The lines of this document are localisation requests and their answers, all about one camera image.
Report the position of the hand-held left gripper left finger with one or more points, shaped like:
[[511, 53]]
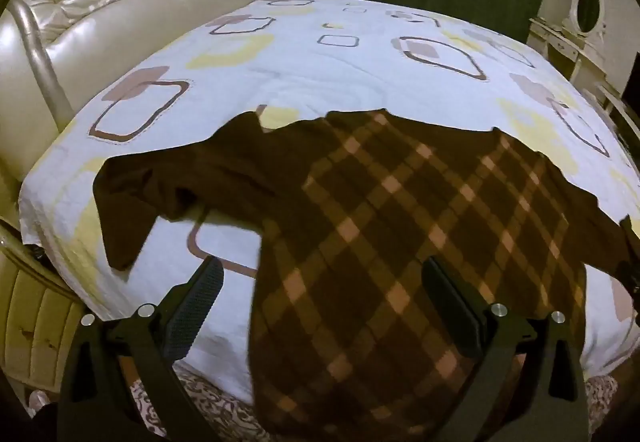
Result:
[[195, 312]]

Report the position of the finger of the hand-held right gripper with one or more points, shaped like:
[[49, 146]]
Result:
[[630, 228], [631, 279]]

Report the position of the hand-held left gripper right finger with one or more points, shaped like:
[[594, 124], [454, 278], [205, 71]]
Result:
[[455, 307]]

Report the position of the brown plaid sweater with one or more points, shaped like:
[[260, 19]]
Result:
[[375, 222]]

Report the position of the white tv stand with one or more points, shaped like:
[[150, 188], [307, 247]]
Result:
[[622, 111]]

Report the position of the cream bedside cabinet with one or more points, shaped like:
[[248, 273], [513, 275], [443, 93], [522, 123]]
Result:
[[35, 312]]

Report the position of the white dressing table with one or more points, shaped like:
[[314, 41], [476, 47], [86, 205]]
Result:
[[555, 44]]

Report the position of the oval white-framed mirror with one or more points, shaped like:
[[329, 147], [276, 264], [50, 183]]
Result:
[[589, 6]]

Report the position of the printed white bed sheet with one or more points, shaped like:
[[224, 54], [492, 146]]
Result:
[[300, 71]]

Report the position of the cream tufted headboard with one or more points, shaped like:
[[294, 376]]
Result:
[[125, 21]]

